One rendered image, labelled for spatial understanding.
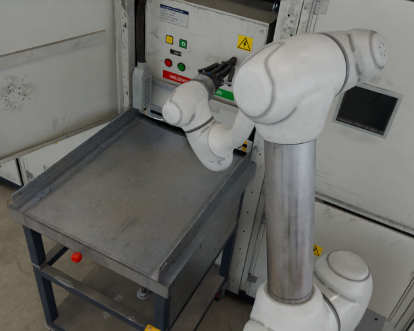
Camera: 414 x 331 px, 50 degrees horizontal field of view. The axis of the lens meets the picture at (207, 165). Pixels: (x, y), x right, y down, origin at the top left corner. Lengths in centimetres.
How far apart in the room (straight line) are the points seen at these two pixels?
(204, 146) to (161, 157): 45
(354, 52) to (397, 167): 78
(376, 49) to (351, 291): 58
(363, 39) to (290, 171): 28
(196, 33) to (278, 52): 95
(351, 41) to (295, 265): 46
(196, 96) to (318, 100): 59
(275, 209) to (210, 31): 92
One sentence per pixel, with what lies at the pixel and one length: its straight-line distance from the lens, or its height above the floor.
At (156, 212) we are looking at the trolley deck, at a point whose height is 85.
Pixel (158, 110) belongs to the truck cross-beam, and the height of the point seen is 91.
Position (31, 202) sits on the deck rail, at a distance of 160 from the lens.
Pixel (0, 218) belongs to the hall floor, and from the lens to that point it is 282.
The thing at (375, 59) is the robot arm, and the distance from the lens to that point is 89.
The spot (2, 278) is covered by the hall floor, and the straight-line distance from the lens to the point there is 252.
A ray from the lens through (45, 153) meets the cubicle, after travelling 251.
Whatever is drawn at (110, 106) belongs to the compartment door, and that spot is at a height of 89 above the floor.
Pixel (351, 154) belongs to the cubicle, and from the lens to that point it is 160.
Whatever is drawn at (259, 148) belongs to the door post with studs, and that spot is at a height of 93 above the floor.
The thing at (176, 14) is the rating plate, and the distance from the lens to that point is 171.
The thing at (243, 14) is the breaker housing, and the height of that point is 139.
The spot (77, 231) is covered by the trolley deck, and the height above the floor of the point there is 85.
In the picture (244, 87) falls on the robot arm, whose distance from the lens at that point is 76.
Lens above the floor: 192
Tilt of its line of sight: 38 degrees down
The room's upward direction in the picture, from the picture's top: 7 degrees clockwise
